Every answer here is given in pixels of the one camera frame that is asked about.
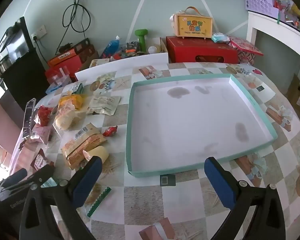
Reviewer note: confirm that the cardboard boxes under desk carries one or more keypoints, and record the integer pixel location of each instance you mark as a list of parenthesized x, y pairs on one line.
[(296, 92)]

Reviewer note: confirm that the black power adapter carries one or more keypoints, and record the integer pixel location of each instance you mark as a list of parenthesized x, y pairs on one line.
[(65, 47)]

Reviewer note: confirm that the white wall socket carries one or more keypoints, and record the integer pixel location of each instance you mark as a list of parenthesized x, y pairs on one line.
[(40, 32)]

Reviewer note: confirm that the red gift box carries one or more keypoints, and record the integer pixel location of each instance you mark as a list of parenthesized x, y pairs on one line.
[(190, 48)]

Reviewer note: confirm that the clear acrylic stand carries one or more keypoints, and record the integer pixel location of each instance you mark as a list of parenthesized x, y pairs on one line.
[(28, 117)]

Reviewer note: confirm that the pile of small toys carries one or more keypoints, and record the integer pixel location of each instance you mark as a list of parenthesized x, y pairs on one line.
[(130, 48)]

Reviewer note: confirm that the blue wet wipes pack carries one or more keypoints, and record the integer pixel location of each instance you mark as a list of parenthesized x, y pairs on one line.
[(220, 38)]

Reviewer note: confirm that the black cabinet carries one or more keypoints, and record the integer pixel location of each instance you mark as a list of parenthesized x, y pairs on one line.
[(25, 80)]

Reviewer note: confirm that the white green biscuit packet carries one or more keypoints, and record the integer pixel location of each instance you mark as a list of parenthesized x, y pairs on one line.
[(78, 87)]

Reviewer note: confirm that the teal shallow cardboard box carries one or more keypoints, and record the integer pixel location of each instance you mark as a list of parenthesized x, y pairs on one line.
[(190, 120)]

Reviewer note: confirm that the black countertop appliance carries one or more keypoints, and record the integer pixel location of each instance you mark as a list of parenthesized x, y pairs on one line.
[(15, 45)]

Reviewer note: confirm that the clear packet green edges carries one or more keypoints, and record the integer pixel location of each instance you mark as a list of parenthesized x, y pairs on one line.
[(99, 201)]

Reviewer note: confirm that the blue plastic bottle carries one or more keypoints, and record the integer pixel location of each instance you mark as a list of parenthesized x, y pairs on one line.
[(111, 46)]

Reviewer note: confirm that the clear plastic box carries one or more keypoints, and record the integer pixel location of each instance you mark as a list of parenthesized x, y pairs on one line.
[(57, 78)]

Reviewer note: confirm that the yellow round pastry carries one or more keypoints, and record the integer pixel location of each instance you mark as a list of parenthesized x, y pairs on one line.
[(100, 153)]

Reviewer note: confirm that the yellow printed card box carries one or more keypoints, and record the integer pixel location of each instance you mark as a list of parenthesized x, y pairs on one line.
[(100, 62)]

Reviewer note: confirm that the green dumbbell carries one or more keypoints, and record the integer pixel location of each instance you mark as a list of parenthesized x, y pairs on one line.
[(141, 40)]

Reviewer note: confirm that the yellow snack packet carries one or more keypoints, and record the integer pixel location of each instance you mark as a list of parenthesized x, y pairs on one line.
[(71, 100)]

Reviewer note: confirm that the glossy red snack packet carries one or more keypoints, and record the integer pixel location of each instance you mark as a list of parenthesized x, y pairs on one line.
[(43, 115)]

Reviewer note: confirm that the small red candy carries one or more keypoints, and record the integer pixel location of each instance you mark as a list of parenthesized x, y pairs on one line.
[(110, 130)]

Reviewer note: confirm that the orange cardboard box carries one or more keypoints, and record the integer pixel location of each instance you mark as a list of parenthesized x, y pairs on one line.
[(62, 56)]

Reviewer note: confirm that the red patterned box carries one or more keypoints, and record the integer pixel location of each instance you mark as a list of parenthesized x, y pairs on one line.
[(245, 46)]

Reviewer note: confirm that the blue packet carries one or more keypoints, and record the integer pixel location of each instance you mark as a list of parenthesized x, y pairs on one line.
[(53, 88)]

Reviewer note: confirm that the pink snack packet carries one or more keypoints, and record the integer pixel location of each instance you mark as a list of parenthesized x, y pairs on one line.
[(40, 133)]

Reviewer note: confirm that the plain red box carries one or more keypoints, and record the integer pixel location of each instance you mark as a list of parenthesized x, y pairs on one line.
[(67, 66)]

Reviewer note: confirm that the white desk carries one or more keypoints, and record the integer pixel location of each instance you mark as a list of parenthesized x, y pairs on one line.
[(272, 22)]

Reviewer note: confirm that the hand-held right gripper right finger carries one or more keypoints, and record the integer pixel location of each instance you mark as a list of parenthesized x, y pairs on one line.
[(218, 185)]

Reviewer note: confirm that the open cardboard box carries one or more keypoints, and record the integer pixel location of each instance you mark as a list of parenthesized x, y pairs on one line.
[(163, 45)]

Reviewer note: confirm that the white foam board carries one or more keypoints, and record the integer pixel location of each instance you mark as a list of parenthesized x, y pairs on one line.
[(122, 65)]

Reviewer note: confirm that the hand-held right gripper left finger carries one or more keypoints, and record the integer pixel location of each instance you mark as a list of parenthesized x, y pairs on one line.
[(87, 180)]

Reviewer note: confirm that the bread bun clear packet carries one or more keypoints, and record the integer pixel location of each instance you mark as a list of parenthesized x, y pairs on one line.
[(65, 120)]

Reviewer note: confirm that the orange biscuit pack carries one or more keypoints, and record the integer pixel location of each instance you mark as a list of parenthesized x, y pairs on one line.
[(82, 146)]

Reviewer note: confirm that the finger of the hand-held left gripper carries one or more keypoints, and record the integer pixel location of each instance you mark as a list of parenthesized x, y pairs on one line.
[(43, 172), (15, 176)]

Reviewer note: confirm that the beige snack packet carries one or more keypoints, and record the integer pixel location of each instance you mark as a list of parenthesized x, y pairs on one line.
[(103, 104)]

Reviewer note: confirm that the brown printed box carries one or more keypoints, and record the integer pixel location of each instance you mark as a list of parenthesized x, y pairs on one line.
[(86, 51)]

